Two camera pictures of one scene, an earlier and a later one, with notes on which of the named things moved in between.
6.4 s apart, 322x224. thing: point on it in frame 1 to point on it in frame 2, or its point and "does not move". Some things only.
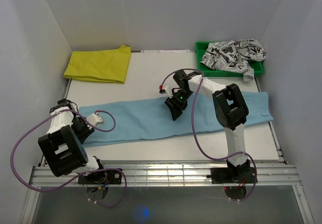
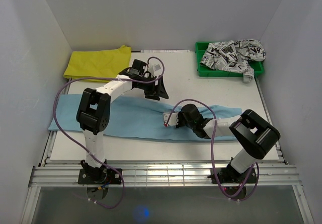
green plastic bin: [209, 71] does not move
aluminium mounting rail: [178, 175] does not move
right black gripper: [176, 108] to [180, 114]
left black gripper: [86, 133] to [160, 87]
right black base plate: [232, 175] does not move
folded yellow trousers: [110, 66] does not move
